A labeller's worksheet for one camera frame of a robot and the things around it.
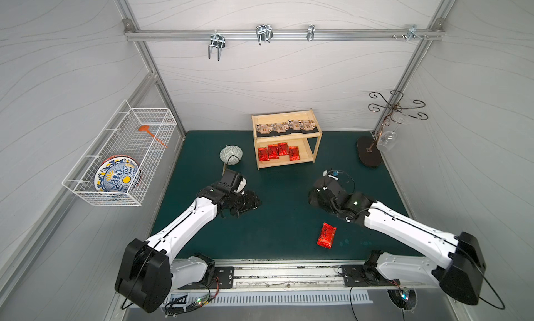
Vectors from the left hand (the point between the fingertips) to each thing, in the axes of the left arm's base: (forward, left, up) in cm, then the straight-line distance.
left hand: (257, 205), depth 80 cm
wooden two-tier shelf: (+28, -11, +10) cm, 31 cm away
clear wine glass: (+26, -55, +11) cm, 62 cm away
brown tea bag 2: (+35, -9, +10) cm, 37 cm away
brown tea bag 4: (+36, -22, +10) cm, 43 cm away
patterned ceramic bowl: (+32, +17, -8) cm, 37 cm away
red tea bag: (+32, 0, -6) cm, 32 cm away
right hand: (+4, -21, +3) cm, 22 cm away
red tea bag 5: (-8, -28, -9) cm, 31 cm away
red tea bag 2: (+34, -5, -7) cm, 35 cm away
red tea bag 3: (+36, -11, -7) cm, 38 cm away
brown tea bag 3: (+32, -1, +11) cm, 34 cm away
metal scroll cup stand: (+38, -57, -10) cm, 69 cm away
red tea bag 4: (+32, -17, -7) cm, 36 cm away
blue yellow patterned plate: (-1, +41, +23) cm, 47 cm away
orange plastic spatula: (+21, +43, +21) cm, 52 cm away
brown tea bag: (+36, -16, +10) cm, 41 cm away
